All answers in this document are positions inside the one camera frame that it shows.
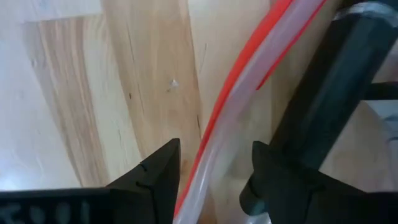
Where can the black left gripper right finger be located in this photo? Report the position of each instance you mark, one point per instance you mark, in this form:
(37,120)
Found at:
(311,199)

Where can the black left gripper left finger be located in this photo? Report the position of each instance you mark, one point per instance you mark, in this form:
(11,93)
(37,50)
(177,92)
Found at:
(149,193)

